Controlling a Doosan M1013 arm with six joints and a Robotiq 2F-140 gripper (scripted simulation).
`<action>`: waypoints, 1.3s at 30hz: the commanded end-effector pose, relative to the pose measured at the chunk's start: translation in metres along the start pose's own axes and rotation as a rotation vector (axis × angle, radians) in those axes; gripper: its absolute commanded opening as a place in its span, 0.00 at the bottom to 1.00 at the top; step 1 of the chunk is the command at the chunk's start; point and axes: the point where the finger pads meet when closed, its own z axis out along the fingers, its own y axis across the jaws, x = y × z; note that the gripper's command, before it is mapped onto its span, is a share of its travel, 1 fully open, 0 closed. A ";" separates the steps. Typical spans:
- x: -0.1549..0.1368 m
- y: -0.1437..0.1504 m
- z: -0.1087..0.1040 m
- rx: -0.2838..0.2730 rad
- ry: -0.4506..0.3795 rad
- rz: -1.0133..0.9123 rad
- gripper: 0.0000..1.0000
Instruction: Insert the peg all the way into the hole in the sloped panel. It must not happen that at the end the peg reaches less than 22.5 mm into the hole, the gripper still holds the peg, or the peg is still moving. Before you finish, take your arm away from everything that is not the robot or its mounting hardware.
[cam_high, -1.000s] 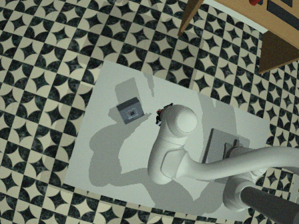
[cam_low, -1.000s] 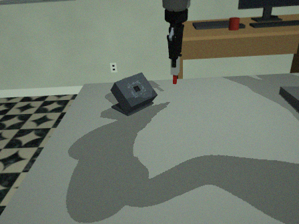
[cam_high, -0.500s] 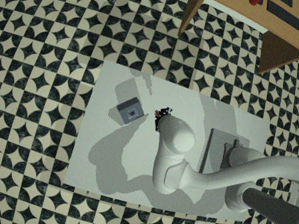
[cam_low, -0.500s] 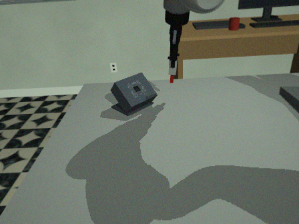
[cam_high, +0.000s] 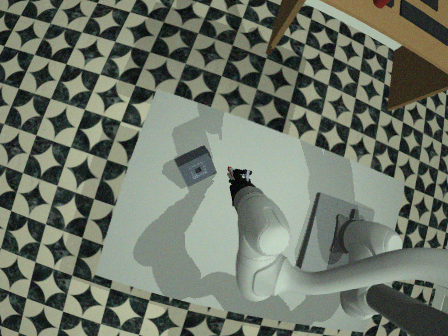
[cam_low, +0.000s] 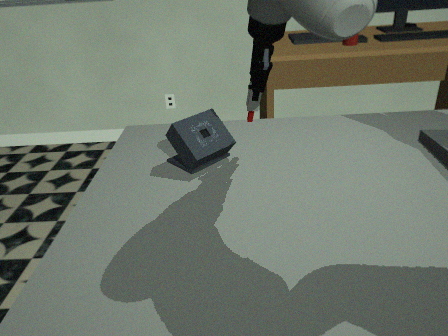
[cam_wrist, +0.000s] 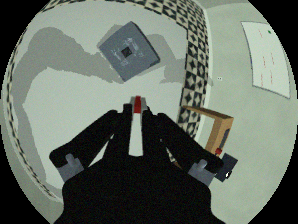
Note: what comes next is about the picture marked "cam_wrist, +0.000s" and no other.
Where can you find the dark red peg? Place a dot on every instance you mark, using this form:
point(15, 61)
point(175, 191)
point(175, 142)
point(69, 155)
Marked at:
point(137, 105)

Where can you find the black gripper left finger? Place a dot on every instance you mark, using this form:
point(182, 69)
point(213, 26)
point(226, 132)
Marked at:
point(108, 179)

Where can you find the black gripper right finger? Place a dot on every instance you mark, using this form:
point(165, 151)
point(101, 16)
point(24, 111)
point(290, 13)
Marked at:
point(164, 180)

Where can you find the dark grey sloped panel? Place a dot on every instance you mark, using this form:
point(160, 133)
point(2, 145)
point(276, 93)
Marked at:
point(140, 56)

